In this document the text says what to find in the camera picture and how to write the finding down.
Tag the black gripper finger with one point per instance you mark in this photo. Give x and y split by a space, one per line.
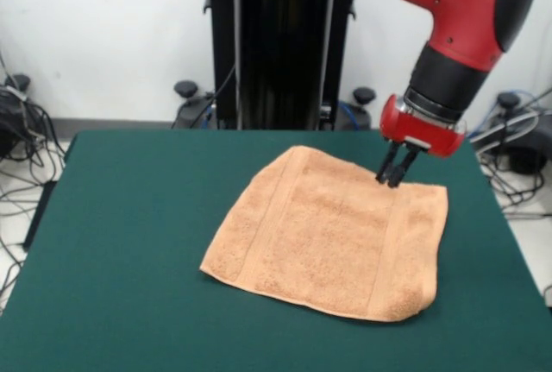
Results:
386 165
403 169

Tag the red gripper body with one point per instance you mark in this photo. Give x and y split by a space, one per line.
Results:
414 132

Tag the peach terry towel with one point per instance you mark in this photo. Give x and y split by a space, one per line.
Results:
328 234

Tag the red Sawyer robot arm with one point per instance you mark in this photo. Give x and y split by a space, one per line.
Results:
457 22

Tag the dark green table cloth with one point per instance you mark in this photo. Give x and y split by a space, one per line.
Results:
129 216

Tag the black pedestal leg with knob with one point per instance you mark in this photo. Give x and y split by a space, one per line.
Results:
10 121
186 88
524 152
364 96

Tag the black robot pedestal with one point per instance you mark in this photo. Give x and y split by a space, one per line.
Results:
280 44

